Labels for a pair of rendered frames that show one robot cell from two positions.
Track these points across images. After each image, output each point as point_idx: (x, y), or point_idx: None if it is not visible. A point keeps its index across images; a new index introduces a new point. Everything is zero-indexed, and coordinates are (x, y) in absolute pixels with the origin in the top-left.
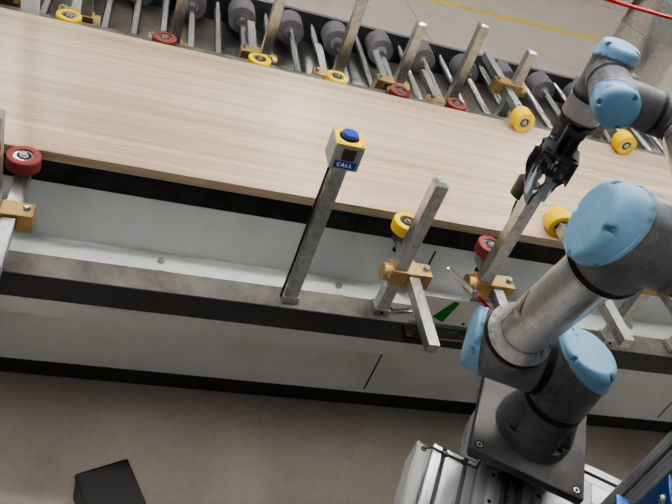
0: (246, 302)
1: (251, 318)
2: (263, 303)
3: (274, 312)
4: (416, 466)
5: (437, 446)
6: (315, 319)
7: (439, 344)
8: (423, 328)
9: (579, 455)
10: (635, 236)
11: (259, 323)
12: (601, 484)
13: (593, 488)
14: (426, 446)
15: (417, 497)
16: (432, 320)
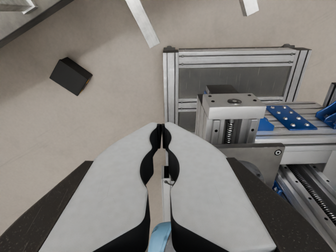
0: (9, 34)
1: (25, 29)
2: (18, 26)
3: (32, 22)
4: (165, 192)
5: (173, 182)
6: (61, 3)
7: (158, 41)
8: (139, 27)
9: (268, 184)
10: None
11: (34, 25)
12: (290, 148)
13: (283, 154)
14: (167, 179)
15: (170, 205)
16: (143, 9)
